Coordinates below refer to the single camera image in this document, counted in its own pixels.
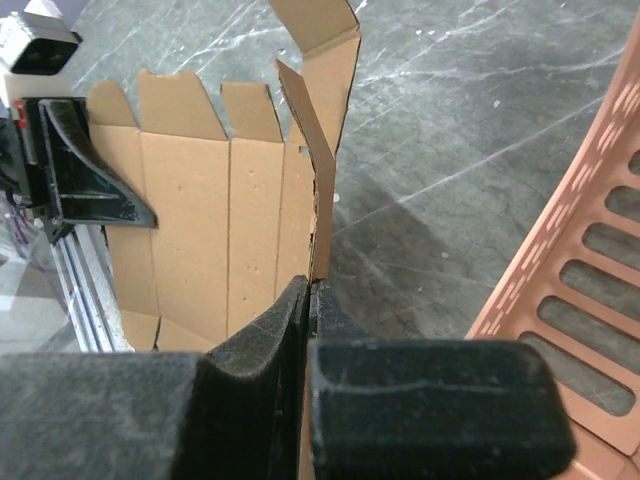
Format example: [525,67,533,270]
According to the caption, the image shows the cardboard box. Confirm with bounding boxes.
[85,0,362,480]

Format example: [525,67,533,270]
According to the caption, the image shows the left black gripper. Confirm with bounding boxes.
[1,97,157,245]

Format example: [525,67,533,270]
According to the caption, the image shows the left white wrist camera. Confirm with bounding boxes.
[1,1,83,76]

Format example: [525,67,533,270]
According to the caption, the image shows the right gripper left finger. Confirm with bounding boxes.
[1,276,308,479]

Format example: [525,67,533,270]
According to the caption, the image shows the orange plastic file organizer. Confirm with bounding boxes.
[468,30,639,479]

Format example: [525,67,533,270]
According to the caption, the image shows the aluminium mounting rail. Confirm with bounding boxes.
[51,225,132,352]

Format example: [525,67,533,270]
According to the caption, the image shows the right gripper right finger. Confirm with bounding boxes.
[307,281,575,479]

